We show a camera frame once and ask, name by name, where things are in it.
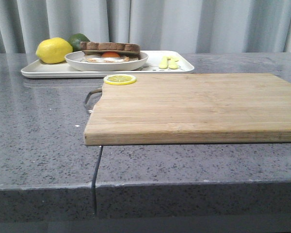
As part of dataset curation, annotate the bread slice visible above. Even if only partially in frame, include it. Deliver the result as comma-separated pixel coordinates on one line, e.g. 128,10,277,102
80,41,140,55
82,53,140,63

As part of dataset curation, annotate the fried egg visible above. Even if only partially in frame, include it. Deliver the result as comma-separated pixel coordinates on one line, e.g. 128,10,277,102
82,51,130,63

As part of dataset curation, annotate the white round plate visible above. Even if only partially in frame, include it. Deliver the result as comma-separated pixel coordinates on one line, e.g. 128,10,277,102
65,51,149,71

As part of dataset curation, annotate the white rectangular bear tray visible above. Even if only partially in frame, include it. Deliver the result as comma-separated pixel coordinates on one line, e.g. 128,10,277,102
21,50,194,79

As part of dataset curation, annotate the wooden cutting board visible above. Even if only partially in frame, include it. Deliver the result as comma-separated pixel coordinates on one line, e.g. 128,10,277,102
84,73,291,146

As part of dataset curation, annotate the lemon slice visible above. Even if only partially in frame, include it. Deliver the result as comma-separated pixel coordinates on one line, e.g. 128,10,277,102
103,74,137,85

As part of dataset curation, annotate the yellow plastic fork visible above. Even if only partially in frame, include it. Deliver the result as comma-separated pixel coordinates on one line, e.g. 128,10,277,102
159,56,170,69

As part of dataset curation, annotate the green lime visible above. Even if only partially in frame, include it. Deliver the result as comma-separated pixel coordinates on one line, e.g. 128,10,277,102
68,33,90,52

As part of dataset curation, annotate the yellow lemon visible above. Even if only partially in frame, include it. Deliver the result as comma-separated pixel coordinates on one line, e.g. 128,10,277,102
35,37,73,64

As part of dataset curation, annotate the grey curtain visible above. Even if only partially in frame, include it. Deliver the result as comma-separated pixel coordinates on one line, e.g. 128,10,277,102
0,0,291,53

